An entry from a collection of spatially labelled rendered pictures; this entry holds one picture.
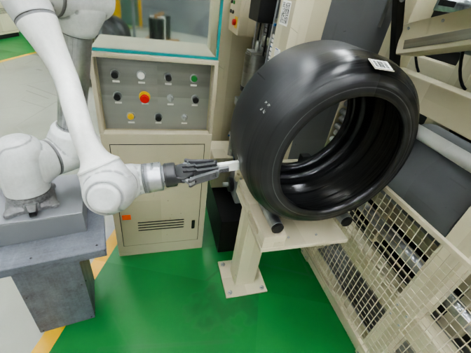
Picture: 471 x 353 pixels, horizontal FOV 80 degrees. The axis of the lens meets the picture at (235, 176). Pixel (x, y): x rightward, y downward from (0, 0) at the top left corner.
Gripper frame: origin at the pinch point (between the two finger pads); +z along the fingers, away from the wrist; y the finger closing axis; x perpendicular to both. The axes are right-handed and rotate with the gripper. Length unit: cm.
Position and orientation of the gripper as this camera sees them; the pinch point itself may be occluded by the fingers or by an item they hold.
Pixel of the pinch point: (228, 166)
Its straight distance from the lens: 89.4
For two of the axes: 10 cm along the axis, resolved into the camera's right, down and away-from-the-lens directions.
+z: 9.7, -1.5, 1.9
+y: -2.4, -5.8, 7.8
